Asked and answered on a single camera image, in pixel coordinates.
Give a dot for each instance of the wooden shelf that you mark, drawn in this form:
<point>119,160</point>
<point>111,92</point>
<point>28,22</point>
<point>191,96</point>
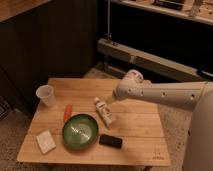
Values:
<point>195,10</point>

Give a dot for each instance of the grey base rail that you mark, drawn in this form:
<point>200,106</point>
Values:
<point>149,61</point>

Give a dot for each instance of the clear plastic cup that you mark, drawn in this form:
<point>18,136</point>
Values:
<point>46,94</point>

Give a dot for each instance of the white sponge block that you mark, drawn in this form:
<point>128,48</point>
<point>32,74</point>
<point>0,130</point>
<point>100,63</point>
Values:
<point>45,142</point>

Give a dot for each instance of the metal pole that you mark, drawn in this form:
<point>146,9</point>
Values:
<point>108,20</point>

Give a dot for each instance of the wooden folding table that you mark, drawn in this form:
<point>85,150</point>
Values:
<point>137,123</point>

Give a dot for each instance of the green bowl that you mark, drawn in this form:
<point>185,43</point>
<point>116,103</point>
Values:
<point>80,132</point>

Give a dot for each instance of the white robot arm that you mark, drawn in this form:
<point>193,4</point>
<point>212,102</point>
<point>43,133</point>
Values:
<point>194,96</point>

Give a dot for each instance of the orange carrot toy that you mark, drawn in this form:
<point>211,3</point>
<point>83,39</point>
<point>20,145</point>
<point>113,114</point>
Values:
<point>67,112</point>

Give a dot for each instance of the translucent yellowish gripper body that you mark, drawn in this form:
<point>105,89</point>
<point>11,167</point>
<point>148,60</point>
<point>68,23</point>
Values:
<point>111,99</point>

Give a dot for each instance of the black rectangular block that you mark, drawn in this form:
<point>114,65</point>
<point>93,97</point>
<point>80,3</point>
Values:
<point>111,141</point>

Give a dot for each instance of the white bottle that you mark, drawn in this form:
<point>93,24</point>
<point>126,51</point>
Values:
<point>104,112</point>

